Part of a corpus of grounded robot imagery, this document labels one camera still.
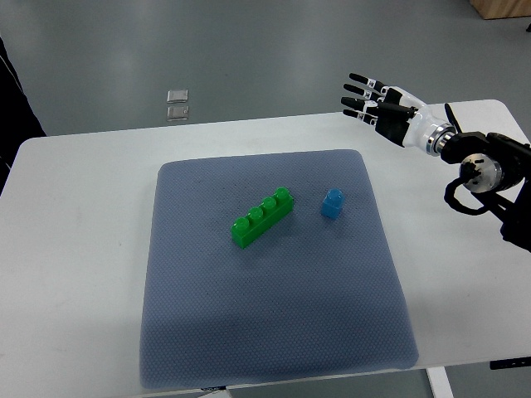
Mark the blue-grey textured mat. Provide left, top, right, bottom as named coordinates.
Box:
left=140, top=149, right=418, bottom=389

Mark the upper metal floor plate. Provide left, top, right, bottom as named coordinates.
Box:
left=167, top=89, right=188, bottom=104

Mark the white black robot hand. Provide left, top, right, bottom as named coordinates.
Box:
left=341, top=73, right=456, bottom=157

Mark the white table leg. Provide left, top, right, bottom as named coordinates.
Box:
left=426, top=366, right=454, bottom=398

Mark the green four-stud toy block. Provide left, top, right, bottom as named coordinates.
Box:
left=231, top=187, right=294, bottom=249

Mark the black table control panel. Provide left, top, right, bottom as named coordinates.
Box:
left=490, top=357, right=531, bottom=371

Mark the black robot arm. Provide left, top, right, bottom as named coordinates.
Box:
left=440, top=104, right=530, bottom=250

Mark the wooden furniture corner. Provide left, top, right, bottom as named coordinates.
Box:
left=470, top=0, right=530, bottom=20

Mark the black clothed person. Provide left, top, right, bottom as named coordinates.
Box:
left=1, top=41, right=46, bottom=191

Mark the blue toy block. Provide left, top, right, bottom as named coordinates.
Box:
left=320, top=188, right=344, bottom=220

